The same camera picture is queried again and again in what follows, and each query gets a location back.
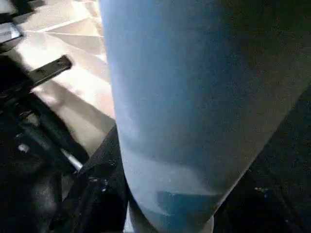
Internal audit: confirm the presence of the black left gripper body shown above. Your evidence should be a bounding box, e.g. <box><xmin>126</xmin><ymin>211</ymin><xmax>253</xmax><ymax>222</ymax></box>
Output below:
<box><xmin>0</xmin><ymin>54</ymin><xmax>90</xmax><ymax>176</ymax></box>

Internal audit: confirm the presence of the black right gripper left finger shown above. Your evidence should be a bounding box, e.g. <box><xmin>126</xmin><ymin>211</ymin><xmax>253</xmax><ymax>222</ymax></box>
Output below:
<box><xmin>61</xmin><ymin>125</ymin><xmax>131</xmax><ymax>233</ymax></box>

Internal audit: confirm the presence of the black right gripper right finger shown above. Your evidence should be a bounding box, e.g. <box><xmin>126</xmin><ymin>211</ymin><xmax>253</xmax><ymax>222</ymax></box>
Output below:
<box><xmin>213</xmin><ymin>154</ymin><xmax>311</xmax><ymax>233</ymax></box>

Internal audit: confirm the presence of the white plastic table top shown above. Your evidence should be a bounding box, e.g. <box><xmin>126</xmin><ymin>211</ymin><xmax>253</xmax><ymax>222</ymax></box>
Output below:
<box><xmin>14</xmin><ymin>0</ymin><xmax>118</xmax><ymax>159</ymax></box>

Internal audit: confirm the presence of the white plastic table leg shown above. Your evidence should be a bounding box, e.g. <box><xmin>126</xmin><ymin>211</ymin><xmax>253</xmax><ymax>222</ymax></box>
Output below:
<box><xmin>99</xmin><ymin>0</ymin><xmax>311</xmax><ymax>233</ymax></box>

